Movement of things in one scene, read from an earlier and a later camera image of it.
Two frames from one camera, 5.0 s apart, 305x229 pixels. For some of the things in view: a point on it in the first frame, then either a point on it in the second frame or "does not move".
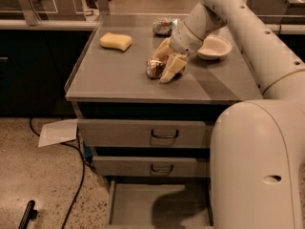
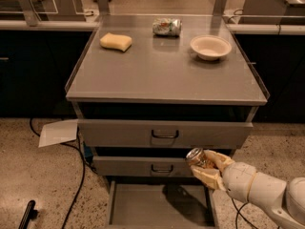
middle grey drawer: x=152 y=166 does not move
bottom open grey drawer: x=159 y=203 does not move
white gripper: x=183 y=39 -> x=238 y=179
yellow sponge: x=113 y=40 does not move
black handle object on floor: x=30 y=214 does not move
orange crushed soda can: x=156 y=66 -> x=197 y=156
